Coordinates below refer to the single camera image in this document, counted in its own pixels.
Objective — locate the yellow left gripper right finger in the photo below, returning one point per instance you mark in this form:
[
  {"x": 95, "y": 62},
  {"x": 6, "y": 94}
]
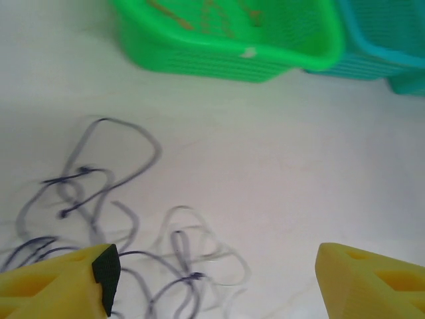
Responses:
[{"x": 365, "y": 289}]

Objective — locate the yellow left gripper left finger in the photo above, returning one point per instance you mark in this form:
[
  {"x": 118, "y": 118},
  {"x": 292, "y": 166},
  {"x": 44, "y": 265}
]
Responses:
[{"x": 50, "y": 285}]

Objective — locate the teal plastic basket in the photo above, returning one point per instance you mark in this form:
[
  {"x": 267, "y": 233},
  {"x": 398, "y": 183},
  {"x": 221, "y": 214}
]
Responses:
[{"x": 365, "y": 66}]

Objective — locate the green plastic basket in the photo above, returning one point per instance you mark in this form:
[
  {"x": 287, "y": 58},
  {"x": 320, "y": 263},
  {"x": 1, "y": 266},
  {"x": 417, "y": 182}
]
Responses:
[{"x": 199, "y": 56}]

